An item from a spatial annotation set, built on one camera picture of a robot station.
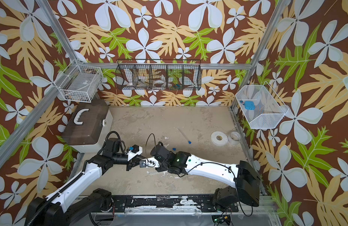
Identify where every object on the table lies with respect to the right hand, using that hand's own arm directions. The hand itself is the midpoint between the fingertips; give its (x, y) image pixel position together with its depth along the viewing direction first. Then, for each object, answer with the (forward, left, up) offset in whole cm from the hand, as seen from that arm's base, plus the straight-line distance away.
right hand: (155, 155), depth 77 cm
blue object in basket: (+28, -58, +11) cm, 65 cm away
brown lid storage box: (+24, +50, -5) cm, 56 cm away
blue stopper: (+17, -22, -14) cm, 31 cm away
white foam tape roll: (+20, -44, -15) cm, 50 cm away
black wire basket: (+53, 0, +17) cm, 56 cm away
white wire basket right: (+20, -64, +16) cm, 68 cm away
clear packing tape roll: (+20, -54, -14) cm, 60 cm away
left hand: (-1, +5, -1) cm, 6 cm away
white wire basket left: (+38, +48, +20) cm, 65 cm away
